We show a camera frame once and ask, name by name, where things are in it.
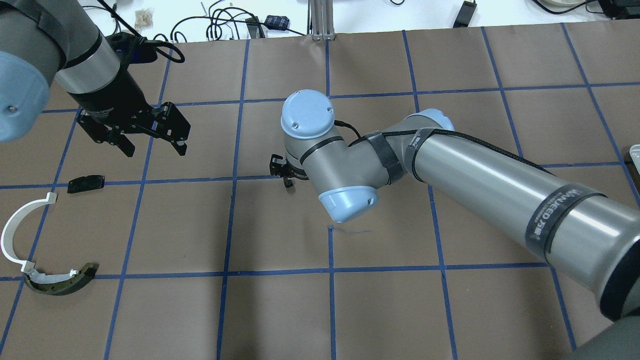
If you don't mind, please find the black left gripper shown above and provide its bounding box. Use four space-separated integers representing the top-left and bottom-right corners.
70 70 191 158

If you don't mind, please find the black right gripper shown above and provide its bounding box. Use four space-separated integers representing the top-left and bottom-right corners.
269 153 307 189

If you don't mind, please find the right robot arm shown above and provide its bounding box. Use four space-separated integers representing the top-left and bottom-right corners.
270 89 640 360

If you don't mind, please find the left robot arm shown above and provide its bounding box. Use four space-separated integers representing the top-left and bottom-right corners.
0 0 191 157

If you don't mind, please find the metal ribbed tray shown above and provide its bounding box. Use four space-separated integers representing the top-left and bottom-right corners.
628 144 640 174

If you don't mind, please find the small black flat part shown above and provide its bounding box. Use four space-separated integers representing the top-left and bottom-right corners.
67 174 106 194

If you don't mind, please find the brown paper table cover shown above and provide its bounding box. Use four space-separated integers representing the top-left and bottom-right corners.
1 20 639 360

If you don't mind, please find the blue checkered small box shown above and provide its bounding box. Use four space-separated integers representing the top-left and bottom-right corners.
263 14 291 31

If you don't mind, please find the white curved plastic arc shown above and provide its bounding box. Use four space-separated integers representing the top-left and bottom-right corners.
0 192 58 275

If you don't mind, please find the dark green curved brake shoe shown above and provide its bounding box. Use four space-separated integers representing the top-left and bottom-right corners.
23 262 99 296

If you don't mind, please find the black power adapter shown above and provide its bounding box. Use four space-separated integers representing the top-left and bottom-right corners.
452 0 477 28

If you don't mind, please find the aluminium frame post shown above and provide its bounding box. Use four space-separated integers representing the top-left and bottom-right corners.
308 0 336 41

